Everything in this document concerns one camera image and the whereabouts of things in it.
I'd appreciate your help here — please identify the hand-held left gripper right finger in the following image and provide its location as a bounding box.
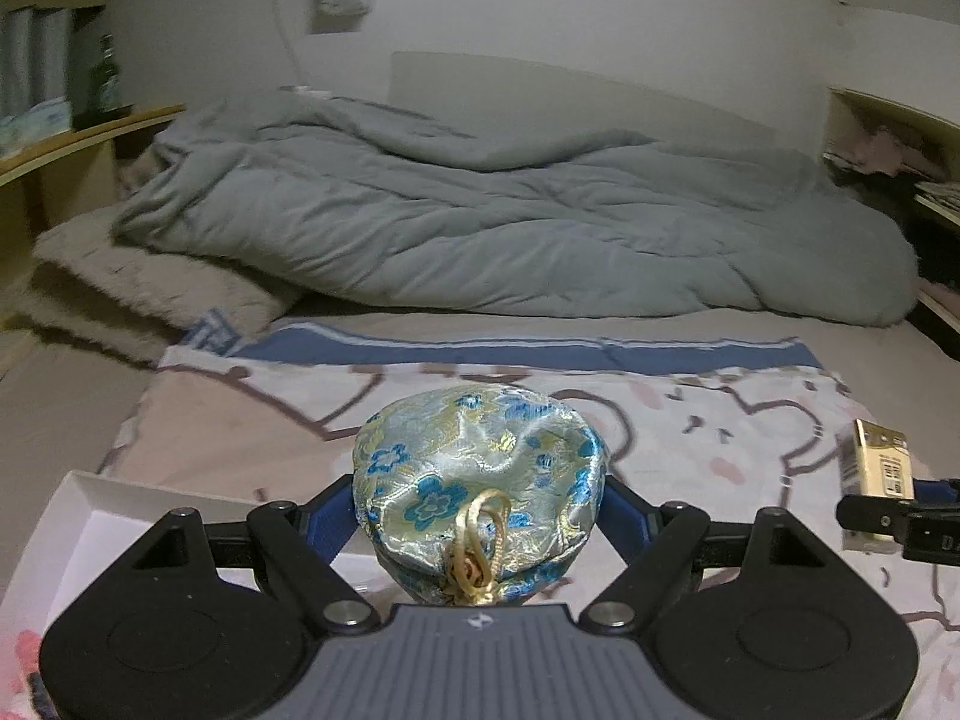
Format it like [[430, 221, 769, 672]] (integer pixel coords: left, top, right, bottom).
[[581, 478, 820, 629]]

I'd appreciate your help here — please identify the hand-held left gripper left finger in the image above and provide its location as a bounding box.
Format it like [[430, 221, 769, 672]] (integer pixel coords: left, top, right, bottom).
[[131, 476, 377, 632]]

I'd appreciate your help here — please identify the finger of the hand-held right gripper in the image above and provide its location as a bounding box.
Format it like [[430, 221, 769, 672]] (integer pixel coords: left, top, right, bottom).
[[910, 477, 960, 505], [835, 493, 913, 539]]

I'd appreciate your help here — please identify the yellow cigarette pack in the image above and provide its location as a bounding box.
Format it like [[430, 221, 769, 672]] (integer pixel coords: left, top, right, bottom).
[[838, 418, 914, 553]]

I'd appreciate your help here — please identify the blue floral satin pouch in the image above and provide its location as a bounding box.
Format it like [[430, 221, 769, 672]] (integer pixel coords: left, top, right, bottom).
[[351, 383, 611, 608]]

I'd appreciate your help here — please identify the white cardboard box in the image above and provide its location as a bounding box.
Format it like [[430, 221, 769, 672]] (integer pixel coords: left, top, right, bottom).
[[0, 469, 392, 662]]

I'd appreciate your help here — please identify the bear printed blanket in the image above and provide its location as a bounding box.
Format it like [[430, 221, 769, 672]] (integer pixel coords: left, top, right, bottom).
[[0, 319, 960, 720]]

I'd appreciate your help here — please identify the beige bed sheet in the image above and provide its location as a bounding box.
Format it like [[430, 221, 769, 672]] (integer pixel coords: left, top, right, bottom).
[[0, 292, 960, 488]]

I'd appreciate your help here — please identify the stack of papers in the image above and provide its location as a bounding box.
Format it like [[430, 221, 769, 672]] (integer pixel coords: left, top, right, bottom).
[[913, 178, 960, 222]]

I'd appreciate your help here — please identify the beige fuzzy blanket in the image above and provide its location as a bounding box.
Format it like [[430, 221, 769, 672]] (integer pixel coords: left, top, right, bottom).
[[13, 223, 302, 370]]

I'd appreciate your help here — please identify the grey duvet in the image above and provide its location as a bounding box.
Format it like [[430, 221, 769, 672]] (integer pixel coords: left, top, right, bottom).
[[111, 85, 920, 328]]

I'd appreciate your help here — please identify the pink cloth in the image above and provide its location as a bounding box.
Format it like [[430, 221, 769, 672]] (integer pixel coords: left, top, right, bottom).
[[831, 120, 946, 179]]

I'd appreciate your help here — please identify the wooden nightstand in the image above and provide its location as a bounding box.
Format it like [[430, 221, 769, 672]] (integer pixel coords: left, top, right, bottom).
[[825, 85, 960, 346]]

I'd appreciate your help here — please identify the grey headboard panel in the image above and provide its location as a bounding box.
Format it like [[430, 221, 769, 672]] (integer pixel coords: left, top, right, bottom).
[[390, 50, 820, 160]]

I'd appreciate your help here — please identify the wooden bedside shelf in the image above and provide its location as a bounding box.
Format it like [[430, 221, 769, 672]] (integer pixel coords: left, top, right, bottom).
[[0, 103, 188, 301]]

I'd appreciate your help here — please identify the blue tissue pack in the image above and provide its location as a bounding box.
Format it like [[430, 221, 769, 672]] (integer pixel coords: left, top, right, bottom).
[[0, 97, 74, 160]]

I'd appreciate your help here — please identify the green glass bottle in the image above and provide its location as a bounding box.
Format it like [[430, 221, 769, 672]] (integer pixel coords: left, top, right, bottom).
[[71, 33, 125, 130]]

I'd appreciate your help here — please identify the grey curtain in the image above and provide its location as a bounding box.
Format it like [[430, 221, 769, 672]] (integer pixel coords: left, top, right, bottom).
[[0, 7, 77, 121]]

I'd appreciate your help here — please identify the white wall cable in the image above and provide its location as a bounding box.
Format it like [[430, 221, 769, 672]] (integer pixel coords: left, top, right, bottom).
[[259, 0, 331, 95]]

